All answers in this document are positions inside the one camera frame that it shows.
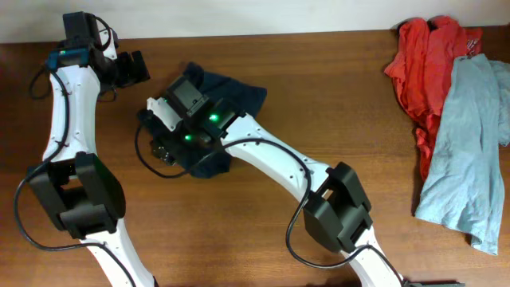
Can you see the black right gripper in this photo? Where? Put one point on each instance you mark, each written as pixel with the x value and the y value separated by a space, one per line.
pixel 166 141

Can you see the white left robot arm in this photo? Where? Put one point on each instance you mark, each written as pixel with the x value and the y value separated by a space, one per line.
pixel 76 190

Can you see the red shirt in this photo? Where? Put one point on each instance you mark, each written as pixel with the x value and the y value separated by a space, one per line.
pixel 421 73

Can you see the light blue shirt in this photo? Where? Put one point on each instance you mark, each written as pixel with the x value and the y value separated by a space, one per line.
pixel 464 189

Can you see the navy blue shorts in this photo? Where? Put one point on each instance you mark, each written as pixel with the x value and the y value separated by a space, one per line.
pixel 206 102

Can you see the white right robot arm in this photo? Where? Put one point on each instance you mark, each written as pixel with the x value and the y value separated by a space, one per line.
pixel 332 201

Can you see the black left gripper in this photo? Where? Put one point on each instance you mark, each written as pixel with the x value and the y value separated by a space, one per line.
pixel 131 76

